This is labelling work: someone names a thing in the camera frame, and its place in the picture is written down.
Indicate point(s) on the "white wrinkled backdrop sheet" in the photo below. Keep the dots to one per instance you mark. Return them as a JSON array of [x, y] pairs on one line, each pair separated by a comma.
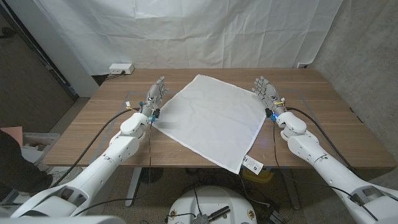
[[186, 31]]

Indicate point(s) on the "pink flat object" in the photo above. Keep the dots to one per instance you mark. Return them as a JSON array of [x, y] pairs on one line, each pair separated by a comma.
[[14, 132]]

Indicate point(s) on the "white power strip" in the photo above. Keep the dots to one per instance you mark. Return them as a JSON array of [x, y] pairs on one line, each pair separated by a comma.
[[121, 68]]

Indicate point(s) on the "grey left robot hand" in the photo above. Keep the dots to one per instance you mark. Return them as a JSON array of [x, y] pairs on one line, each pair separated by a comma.
[[154, 98]]

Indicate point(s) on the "black tool on torso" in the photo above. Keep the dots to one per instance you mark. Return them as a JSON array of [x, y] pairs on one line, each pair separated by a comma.
[[219, 213]]

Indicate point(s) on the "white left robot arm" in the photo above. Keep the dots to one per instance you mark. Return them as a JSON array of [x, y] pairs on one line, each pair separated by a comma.
[[102, 161]]

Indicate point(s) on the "white cloth napkin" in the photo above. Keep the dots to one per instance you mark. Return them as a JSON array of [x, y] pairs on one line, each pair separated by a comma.
[[211, 118]]

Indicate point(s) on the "grey metal connector block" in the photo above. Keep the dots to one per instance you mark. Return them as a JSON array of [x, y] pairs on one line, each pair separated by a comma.
[[201, 219]]

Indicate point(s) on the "grey sneaker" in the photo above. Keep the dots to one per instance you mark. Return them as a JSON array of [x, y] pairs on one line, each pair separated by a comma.
[[66, 174]]

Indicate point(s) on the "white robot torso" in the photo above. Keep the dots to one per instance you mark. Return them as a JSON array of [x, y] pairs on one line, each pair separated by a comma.
[[214, 196]]

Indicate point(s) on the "black round floor fan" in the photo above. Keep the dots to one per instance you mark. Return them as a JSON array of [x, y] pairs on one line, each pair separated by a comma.
[[151, 174]]

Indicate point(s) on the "grey table leg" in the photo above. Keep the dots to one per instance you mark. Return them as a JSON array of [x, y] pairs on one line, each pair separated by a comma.
[[290, 189]]

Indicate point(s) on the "white storage bin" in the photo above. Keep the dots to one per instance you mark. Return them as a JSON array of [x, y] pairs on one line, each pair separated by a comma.
[[40, 138]]

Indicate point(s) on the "white table leg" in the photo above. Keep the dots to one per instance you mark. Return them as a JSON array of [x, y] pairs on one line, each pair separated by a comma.
[[133, 186]]

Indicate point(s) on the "person in black clothes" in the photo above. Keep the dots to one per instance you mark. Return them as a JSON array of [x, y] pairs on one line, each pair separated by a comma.
[[15, 168]]

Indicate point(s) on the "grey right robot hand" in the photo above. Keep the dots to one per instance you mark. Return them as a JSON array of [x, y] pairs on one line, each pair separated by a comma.
[[270, 95]]

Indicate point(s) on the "yellow object under table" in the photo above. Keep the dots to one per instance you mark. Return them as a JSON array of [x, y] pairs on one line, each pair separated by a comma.
[[261, 177]]

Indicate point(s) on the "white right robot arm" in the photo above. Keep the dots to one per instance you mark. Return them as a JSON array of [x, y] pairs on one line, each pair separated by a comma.
[[311, 149]]

